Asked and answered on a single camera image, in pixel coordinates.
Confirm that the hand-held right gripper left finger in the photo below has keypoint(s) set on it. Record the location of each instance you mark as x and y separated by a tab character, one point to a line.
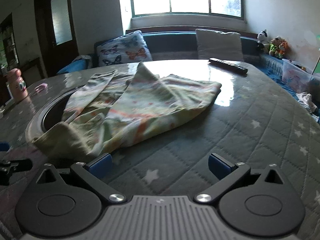
101	164

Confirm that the bear plush with green vest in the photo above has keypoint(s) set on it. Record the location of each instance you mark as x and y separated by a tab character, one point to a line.
275	46

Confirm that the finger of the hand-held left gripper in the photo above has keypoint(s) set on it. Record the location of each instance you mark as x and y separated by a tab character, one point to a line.
3	146
15	166

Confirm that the grey crumpled cloth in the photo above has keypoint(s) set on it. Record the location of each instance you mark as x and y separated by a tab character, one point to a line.
83	58

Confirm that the dark wooden display cabinet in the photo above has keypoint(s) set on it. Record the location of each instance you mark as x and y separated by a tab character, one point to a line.
8	42

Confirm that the round recessed table stove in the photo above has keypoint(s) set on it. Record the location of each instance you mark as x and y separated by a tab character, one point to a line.
53	112

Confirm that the plain white pillow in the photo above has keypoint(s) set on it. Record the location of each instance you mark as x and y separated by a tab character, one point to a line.
218	45

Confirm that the black remote control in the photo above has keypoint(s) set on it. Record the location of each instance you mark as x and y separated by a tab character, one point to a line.
227	65

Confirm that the black and white cow plush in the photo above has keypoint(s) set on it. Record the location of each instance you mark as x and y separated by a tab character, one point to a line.
262	40

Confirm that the pile of light clothes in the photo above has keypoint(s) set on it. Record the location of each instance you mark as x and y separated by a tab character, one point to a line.
308	102

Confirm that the butterfly print pillow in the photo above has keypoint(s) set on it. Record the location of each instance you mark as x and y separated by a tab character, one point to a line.
125	50

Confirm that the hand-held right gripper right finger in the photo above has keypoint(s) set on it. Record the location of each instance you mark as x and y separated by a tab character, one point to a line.
220	164

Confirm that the dark wooden door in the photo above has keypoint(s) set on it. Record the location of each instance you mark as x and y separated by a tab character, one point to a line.
45	42

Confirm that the green patterned shirt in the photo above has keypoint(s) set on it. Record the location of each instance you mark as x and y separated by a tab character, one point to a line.
150	100

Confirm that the clear plastic storage box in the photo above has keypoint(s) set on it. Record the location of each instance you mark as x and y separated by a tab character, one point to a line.
296	76

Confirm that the low wooden side cabinet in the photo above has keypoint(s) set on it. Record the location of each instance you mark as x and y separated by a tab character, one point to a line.
33	68

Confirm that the pink cartoon face bottle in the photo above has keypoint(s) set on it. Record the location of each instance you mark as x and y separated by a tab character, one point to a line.
18	87

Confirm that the blue corner sofa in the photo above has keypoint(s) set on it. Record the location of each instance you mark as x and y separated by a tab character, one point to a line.
175	42

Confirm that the orange plush toy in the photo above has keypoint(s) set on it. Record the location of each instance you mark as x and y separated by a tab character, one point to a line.
283	50

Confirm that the blue seat cushion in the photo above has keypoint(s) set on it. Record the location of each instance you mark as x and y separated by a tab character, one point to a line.
72	67

